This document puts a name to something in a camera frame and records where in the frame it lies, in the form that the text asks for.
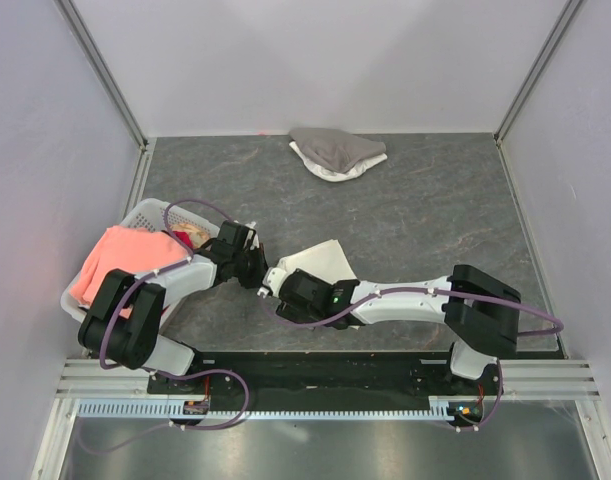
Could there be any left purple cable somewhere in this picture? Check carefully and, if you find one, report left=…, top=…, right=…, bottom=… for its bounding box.
left=98, top=198, right=251, bottom=371

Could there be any red item in basket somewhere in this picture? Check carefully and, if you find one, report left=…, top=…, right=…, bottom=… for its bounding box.
left=171, top=223, right=211, bottom=250

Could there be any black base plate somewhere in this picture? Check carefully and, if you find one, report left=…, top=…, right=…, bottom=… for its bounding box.
left=147, top=351, right=498, bottom=413

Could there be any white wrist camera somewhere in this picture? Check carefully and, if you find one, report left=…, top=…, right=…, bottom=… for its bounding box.
left=257, top=267, right=288, bottom=298
left=245, top=221, right=260, bottom=250

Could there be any right aluminium frame post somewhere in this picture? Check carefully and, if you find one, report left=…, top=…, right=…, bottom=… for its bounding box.
left=493, top=0, right=585, bottom=146

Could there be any aluminium frame post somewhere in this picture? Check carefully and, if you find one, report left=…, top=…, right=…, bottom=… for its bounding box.
left=53, top=0, right=151, bottom=149
left=493, top=0, right=585, bottom=146

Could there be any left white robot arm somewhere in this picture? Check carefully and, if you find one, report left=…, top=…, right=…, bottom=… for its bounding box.
left=78, top=221, right=268, bottom=393

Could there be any grey folded cloth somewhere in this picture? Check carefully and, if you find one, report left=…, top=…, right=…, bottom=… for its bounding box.
left=289, top=127, right=386, bottom=173

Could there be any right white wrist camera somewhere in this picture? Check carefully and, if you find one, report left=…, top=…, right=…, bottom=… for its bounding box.
left=257, top=267, right=288, bottom=298

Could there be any white cable duct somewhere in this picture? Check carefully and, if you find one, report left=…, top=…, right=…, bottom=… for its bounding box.
left=77, top=395, right=464, bottom=422

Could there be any left aluminium frame post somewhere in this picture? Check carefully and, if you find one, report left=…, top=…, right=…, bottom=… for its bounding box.
left=53, top=0, right=151, bottom=149

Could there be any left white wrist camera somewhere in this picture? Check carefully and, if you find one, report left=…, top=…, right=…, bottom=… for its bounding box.
left=245, top=221, right=260, bottom=250

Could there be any white plastic basket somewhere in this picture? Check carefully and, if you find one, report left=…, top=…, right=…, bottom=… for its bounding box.
left=60, top=198, right=219, bottom=323

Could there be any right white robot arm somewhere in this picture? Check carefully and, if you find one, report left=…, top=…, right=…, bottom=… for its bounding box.
left=264, top=265, right=521, bottom=394

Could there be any white cloth napkin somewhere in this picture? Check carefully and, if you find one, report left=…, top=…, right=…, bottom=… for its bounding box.
left=275, top=240, right=360, bottom=330

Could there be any white folded cloth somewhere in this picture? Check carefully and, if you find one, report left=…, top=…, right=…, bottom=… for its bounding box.
left=289, top=142, right=389, bottom=182

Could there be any pink cloth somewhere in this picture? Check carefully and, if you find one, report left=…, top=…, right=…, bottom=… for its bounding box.
left=69, top=225, right=188, bottom=307

